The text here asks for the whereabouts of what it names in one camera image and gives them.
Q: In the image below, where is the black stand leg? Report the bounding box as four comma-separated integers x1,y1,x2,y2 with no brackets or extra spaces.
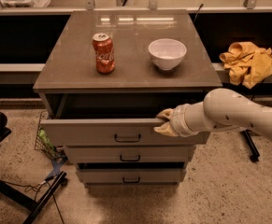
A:
241,131,260,162

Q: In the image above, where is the white bowl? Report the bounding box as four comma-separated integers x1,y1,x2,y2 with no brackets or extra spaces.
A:
148,38,187,71

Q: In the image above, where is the red cola can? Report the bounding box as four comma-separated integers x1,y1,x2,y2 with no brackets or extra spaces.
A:
93,33,115,74

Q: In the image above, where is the grey middle drawer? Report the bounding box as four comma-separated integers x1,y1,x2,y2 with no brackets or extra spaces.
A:
64,146,195,163

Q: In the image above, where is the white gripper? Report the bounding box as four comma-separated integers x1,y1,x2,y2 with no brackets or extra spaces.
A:
154,104,197,137

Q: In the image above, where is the yellow crumpled cloth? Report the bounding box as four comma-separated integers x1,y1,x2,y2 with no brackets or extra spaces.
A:
219,42,272,89

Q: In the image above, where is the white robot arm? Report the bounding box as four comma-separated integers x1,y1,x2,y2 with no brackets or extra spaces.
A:
154,89,272,142

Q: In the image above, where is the grey drawer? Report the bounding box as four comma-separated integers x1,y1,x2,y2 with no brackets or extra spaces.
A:
76,168,186,185
41,93,209,147
64,146,195,163

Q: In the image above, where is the black chair base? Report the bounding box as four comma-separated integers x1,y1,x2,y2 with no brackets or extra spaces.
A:
0,109,69,224

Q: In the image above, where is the grey drawer cabinet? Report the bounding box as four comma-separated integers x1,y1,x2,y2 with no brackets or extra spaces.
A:
33,9,223,187

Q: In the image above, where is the black floor cable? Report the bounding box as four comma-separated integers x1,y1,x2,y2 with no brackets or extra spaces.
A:
4,179,65,224

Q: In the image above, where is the grey bottom drawer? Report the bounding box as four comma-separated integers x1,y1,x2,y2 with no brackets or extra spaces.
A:
76,168,186,185

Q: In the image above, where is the grey top drawer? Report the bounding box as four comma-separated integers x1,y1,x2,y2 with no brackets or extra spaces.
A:
41,93,209,147

